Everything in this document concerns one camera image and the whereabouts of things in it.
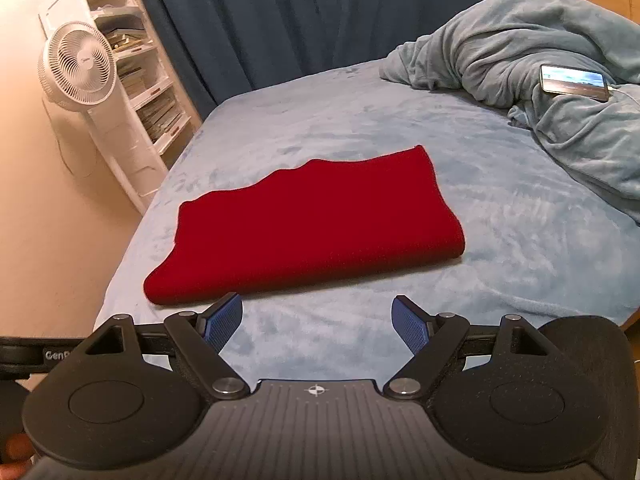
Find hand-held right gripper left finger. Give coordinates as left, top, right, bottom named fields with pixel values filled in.
left=89, top=292, right=253, bottom=401

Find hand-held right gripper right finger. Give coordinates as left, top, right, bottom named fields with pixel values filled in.
left=382, top=295, right=543, bottom=401

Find red knit cardigan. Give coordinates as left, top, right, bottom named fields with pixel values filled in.
left=143, top=144, right=467, bottom=307

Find person's left hand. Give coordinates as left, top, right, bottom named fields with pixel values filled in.
left=0, top=432, right=35, bottom=480

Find bed with light blue sheet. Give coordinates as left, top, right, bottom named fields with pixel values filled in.
left=90, top=57, right=640, bottom=386

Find white plastic shelf rack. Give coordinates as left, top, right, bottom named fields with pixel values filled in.
left=38, top=0, right=195, bottom=215

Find stacked papers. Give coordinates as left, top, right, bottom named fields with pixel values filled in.
left=102, top=27, right=185, bottom=145

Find white electric fan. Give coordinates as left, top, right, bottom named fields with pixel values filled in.
left=37, top=22, right=120, bottom=112

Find smartphone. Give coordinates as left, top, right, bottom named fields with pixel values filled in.
left=539, top=63, right=611, bottom=102

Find dark blue curtain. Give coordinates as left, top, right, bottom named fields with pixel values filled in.
left=122, top=0, right=540, bottom=122

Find grey-blue fleece blanket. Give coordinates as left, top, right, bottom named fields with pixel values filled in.
left=378, top=0, right=640, bottom=226

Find white fan cord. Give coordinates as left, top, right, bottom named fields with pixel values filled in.
left=42, top=97, right=98, bottom=177

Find white charging cable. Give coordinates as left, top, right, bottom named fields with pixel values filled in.
left=606, top=85, right=640, bottom=108

